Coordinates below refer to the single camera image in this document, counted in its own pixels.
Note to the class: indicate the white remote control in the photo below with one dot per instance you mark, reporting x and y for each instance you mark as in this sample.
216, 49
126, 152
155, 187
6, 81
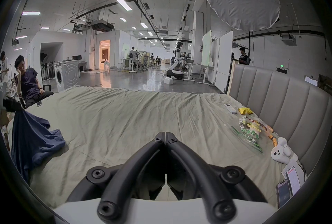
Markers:
230, 108

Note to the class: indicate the clear plastic bag green print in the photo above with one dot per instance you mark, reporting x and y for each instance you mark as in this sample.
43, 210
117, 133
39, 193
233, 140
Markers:
250, 132

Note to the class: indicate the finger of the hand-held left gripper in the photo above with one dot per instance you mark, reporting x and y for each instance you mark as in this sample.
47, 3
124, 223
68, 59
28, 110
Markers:
11, 105

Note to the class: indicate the white humanoid robot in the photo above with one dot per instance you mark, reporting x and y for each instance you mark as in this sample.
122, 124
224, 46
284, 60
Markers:
177, 62

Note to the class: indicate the bed with pale green sheet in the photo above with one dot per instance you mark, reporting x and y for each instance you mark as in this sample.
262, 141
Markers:
116, 119

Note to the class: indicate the white desk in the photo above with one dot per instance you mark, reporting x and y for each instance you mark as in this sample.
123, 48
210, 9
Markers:
195, 68

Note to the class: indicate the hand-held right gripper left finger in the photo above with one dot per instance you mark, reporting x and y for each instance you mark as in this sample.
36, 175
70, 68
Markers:
141, 159

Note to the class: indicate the small phone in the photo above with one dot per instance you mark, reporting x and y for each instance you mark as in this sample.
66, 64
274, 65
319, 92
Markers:
39, 103

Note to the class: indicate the dark blue shirt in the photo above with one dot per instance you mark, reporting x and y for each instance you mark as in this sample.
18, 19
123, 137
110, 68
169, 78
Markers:
28, 137

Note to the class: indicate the phone with lit screen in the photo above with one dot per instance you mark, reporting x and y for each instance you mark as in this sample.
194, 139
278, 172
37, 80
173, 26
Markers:
293, 180

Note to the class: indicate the phone with dark screen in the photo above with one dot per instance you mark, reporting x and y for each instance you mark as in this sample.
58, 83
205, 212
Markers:
283, 193

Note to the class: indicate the white box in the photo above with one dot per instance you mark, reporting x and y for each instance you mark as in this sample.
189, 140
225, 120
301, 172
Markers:
168, 81

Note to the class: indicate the white plush toy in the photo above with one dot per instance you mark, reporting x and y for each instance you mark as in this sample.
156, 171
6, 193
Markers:
281, 151

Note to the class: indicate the white washing machine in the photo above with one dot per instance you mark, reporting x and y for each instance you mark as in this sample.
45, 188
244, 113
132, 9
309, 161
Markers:
67, 75

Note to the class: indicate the grey padded headboard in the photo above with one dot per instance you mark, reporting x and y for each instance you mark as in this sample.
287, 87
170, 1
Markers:
285, 103

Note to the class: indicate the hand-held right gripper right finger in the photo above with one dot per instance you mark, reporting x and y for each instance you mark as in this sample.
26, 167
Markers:
190, 159

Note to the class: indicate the yellow packet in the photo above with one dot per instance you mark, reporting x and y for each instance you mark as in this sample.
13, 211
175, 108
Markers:
245, 110

